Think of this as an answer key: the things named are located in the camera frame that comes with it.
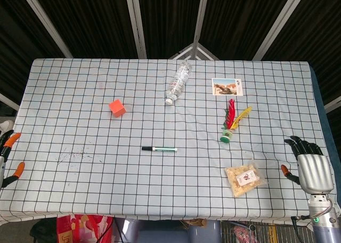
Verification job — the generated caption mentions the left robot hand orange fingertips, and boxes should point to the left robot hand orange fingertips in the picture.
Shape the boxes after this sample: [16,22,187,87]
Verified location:
[0,129,26,189]

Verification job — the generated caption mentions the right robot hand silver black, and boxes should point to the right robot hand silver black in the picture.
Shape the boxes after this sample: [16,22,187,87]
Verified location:
[281,135,335,195]

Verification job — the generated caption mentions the white shoe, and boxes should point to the white shoe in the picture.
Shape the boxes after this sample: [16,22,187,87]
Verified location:
[0,119,14,133]

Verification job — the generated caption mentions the clear snack bag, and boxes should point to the clear snack bag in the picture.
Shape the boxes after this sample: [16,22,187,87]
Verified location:
[224,159,269,199]

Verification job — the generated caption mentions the feather shuttlecock green base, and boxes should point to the feather shuttlecock green base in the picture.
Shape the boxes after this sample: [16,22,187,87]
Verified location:
[220,98,253,143]

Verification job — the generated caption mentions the orange cube block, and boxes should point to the orange cube block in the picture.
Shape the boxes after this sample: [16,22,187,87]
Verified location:
[109,99,127,118]

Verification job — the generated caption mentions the red shopping bag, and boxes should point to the red shopping bag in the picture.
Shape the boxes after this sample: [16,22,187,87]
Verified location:
[56,214,114,243]

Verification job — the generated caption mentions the photo postcard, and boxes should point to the photo postcard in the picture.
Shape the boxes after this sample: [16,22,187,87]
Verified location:
[212,77,245,97]

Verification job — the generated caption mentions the brown cardboard piece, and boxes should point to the brown cardboard piece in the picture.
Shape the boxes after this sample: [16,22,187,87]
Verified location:
[183,218,209,228]

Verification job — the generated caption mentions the clear plastic water bottle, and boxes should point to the clear plastic water bottle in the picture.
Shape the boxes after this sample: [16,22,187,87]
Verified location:
[164,61,193,106]

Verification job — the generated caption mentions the white metal frame beam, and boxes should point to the white metal frame beam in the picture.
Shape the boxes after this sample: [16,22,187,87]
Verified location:
[192,0,211,58]
[0,93,20,112]
[323,95,341,114]
[17,0,74,59]
[252,0,311,60]
[124,0,148,59]

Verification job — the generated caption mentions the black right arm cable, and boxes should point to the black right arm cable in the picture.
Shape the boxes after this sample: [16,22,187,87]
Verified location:
[290,200,334,231]

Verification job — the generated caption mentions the metal wire rack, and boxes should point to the metal wire rack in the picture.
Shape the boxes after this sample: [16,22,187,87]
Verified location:
[221,221,316,243]

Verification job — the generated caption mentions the white triangular frame joint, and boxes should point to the white triangular frame joint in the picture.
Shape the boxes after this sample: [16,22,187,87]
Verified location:
[168,42,220,60]

